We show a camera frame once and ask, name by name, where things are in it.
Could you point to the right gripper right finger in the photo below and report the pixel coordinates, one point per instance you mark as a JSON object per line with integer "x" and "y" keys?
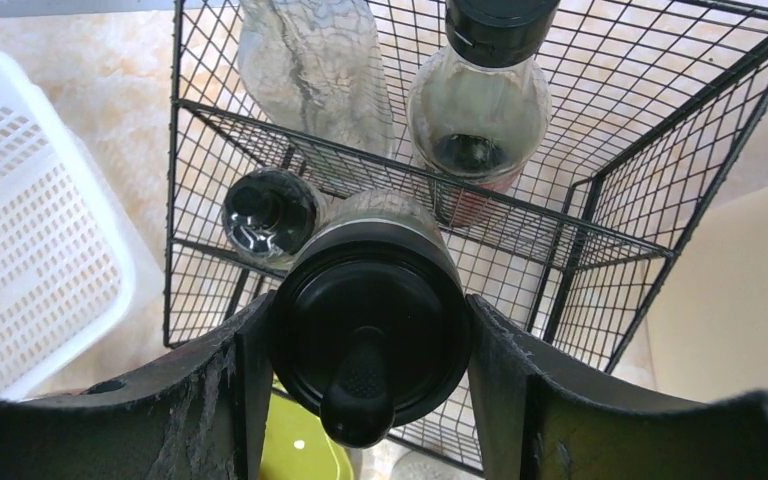
{"x": 542, "y": 414}

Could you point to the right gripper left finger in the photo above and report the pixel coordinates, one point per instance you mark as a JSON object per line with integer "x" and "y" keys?
{"x": 198, "y": 412}

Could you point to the glass shaker black lid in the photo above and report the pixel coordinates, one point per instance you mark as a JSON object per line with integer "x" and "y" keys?
{"x": 268, "y": 216}
{"x": 371, "y": 326}

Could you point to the dark sauce bottle black cap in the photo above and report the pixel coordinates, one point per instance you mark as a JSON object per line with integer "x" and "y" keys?
{"x": 480, "y": 107}

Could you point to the glass oil bottle gold spout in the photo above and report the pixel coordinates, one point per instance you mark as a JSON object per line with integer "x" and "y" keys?
{"x": 316, "y": 67}

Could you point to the green polka dot plate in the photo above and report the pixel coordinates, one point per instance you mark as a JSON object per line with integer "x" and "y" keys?
{"x": 296, "y": 446}

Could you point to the white plastic basket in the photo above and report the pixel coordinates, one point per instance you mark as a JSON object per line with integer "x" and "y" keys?
{"x": 66, "y": 274}

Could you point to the black wire basket rack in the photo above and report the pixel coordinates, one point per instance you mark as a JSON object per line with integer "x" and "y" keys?
{"x": 653, "y": 102}

